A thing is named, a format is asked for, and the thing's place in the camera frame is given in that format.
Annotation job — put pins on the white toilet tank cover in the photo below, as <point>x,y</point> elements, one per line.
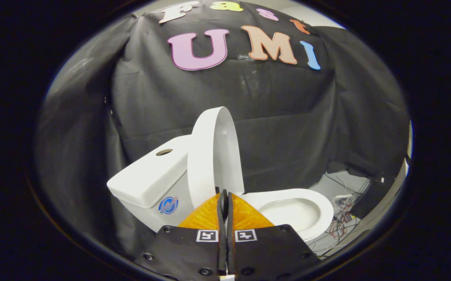
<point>147,177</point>

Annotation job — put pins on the black backdrop cloth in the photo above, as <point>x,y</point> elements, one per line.
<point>280,117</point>

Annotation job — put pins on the white toilet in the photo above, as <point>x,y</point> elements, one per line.
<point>295,212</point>

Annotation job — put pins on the white toilet lid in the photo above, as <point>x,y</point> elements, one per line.
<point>209,156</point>

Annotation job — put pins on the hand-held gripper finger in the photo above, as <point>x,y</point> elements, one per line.
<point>231,242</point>
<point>222,242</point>

